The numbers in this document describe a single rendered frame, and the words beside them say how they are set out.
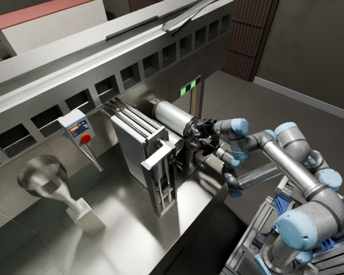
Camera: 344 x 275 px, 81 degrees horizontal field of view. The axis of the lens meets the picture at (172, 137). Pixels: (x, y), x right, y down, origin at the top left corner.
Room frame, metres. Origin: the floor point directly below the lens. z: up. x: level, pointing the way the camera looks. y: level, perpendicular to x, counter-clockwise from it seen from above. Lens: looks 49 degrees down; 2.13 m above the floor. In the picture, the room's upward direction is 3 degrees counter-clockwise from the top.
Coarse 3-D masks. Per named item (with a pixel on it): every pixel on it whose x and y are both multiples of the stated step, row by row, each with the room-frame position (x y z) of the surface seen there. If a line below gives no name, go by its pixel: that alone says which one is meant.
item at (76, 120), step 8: (72, 112) 0.48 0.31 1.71; (80, 112) 0.48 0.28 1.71; (64, 120) 0.45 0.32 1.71; (72, 120) 0.45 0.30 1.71; (80, 120) 0.45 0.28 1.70; (64, 128) 0.43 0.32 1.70; (72, 128) 0.43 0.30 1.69; (80, 128) 0.45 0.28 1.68; (88, 128) 0.46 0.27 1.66; (72, 136) 0.42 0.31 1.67; (80, 136) 0.44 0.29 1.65; (88, 136) 0.44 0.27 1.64; (80, 144) 0.43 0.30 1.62
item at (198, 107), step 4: (204, 80) 1.74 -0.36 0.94; (200, 84) 1.71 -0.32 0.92; (204, 84) 1.75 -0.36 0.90; (200, 88) 1.71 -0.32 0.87; (196, 92) 1.75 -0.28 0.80; (200, 92) 1.71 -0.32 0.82; (196, 96) 1.75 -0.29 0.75; (200, 96) 1.71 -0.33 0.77; (196, 100) 1.74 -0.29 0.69; (200, 100) 1.72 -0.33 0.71; (196, 104) 1.74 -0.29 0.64; (200, 104) 1.72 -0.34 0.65; (196, 108) 1.74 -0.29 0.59; (200, 108) 1.73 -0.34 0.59; (196, 112) 1.73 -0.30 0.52; (200, 112) 1.73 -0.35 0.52; (200, 116) 1.74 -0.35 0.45; (200, 120) 1.75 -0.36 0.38
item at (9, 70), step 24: (168, 0) 0.62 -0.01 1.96; (192, 0) 0.67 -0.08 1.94; (120, 24) 0.50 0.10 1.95; (144, 24) 0.53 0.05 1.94; (48, 48) 0.39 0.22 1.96; (72, 48) 0.41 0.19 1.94; (0, 72) 0.32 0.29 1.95; (24, 72) 0.34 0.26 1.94; (72, 72) 0.80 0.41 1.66; (24, 96) 0.65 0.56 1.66
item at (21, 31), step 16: (64, 0) 5.36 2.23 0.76; (80, 0) 5.30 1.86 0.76; (96, 0) 5.35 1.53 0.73; (0, 16) 4.52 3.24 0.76; (16, 16) 4.47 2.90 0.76; (32, 16) 4.43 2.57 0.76; (48, 16) 4.53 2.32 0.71; (64, 16) 4.76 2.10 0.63; (80, 16) 5.00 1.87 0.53; (96, 16) 5.27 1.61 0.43; (0, 32) 4.08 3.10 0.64; (16, 32) 4.05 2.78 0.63; (32, 32) 4.24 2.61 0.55; (48, 32) 4.43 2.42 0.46; (64, 32) 4.66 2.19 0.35; (16, 48) 3.95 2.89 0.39; (32, 48) 4.13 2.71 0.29
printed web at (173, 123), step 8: (160, 104) 0.97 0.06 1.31; (168, 104) 0.97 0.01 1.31; (160, 112) 0.93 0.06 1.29; (168, 112) 0.90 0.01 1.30; (176, 112) 0.89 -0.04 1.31; (184, 112) 0.89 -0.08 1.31; (160, 120) 0.92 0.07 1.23; (168, 120) 0.87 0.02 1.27; (176, 120) 0.84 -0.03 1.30; (184, 120) 0.83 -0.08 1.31; (168, 128) 0.87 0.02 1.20; (176, 128) 0.82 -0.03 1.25; (168, 136) 0.70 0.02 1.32; (144, 152) 0.62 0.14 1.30
